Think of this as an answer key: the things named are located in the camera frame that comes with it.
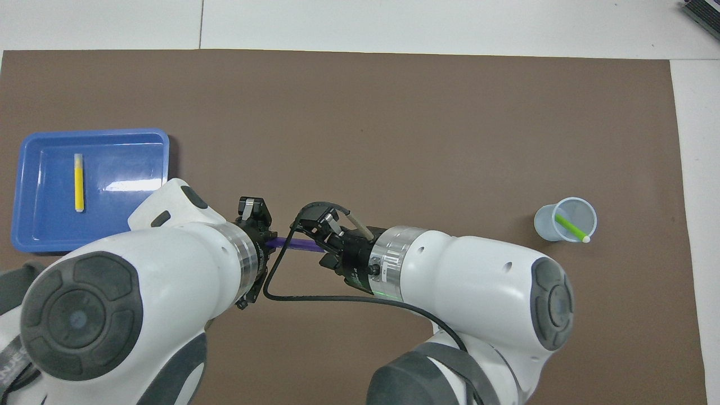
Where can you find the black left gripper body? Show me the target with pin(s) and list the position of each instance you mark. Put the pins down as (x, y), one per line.
(261, 253)

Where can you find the yellow highlighter pen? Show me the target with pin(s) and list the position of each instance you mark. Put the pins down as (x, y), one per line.
(79, 185)

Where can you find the blue plastic tray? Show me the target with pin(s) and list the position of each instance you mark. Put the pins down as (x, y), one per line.
(56, 230)

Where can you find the brown table mat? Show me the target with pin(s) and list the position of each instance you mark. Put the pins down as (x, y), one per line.
(394, 140)

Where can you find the translucent plastic cup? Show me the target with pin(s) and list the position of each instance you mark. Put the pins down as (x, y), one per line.
(543, 225)

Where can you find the green highlighter pen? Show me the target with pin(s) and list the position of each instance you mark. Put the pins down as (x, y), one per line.
(569, 226)

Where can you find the purple highlighter pen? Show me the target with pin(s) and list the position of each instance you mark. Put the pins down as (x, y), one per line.
(295, 243)

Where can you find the grey ribbed device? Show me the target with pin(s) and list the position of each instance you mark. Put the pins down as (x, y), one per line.
(703, 12)

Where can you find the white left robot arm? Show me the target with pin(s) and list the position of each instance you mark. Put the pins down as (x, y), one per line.
(140, 292)

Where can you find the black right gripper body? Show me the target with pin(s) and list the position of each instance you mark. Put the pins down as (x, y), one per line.
(354, 256)

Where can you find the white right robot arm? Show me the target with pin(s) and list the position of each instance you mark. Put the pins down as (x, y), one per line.
(467, 304)

